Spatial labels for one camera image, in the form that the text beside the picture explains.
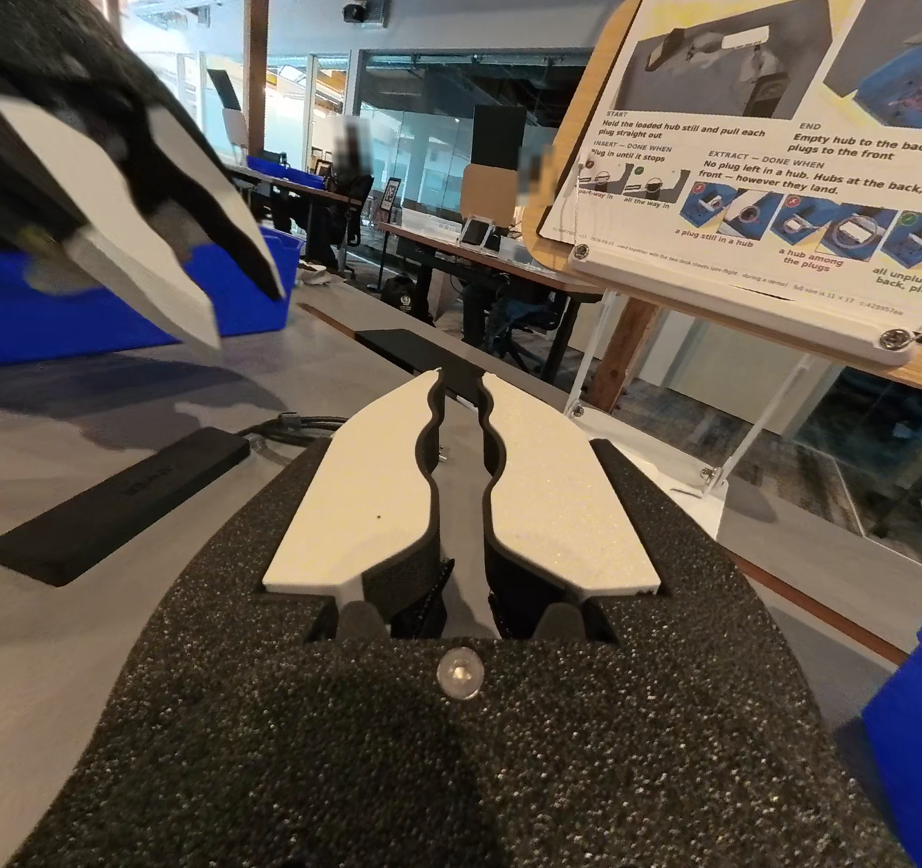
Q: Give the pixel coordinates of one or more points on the black backpack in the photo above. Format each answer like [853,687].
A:
[407,302]

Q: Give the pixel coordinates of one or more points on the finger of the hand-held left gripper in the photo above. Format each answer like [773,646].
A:
[108,212]
[209,183]

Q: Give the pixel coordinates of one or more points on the printed instruction sheet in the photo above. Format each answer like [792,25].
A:
[720,54]

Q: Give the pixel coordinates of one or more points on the instruction board on white stand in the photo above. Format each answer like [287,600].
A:
[720,300]

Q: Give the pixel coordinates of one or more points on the black monitor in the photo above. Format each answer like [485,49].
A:
[498,137]

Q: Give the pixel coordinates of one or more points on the wooden office desk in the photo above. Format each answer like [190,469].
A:
[533,270]

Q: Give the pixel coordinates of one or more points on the black office chair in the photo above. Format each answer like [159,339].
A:
[529,320]

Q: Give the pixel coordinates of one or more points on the black flat desk plate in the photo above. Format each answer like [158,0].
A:
[403,349]

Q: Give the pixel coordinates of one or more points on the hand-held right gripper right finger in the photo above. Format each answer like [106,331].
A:
[562,500]

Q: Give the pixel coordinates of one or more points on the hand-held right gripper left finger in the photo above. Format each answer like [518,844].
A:
[360,493]

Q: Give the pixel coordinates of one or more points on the black usb hub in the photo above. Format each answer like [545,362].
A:
[122,504]

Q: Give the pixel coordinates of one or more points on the wooden support post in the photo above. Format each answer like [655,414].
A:
[256,54]
[627,356]

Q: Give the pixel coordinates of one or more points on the wooden document stand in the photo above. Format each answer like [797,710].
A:
[490,191]

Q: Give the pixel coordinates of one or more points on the blue storage bin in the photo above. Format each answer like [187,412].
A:
[281,170]
[238,306]
[900,724]

